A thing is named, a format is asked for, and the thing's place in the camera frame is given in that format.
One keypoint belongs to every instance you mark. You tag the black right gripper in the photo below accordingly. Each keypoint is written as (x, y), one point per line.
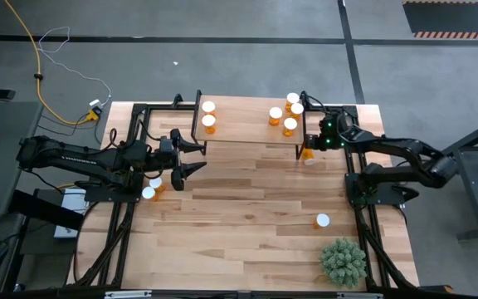
(330, 133)

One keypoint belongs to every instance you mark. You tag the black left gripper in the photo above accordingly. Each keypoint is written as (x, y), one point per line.
(166, 151)

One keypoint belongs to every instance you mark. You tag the orange bottle multicoloured pills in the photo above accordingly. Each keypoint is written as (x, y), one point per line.
(290, 123)

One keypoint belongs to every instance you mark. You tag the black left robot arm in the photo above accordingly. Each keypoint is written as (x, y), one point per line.
(77, 157)

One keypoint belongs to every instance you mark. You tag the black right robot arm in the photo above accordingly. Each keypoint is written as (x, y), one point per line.
(409, 149)

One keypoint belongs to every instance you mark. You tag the yellow power plug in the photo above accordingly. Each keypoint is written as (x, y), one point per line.
(93, 115)

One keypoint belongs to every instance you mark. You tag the white power adapter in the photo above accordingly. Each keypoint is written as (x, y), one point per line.
(94, 102)

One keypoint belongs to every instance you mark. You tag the green potted plant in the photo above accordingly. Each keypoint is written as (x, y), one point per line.
(342, 262)

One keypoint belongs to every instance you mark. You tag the black desk base beam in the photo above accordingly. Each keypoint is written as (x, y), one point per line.
(44, 209)

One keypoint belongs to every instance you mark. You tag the black mat hazard stripe edge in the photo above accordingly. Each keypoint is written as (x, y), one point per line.
(450, 16)

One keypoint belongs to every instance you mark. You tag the grey side desk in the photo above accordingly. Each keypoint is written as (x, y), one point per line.
(2, 174)

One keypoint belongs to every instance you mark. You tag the wooden shelf black metal frame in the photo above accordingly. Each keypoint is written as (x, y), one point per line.
(243, 124)

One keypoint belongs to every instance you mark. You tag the black aluminium table frame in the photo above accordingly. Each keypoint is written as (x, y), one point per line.
(139, 110)

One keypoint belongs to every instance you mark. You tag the silver metal bracket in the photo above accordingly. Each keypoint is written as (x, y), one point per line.
(127, 294)
(359, 295)

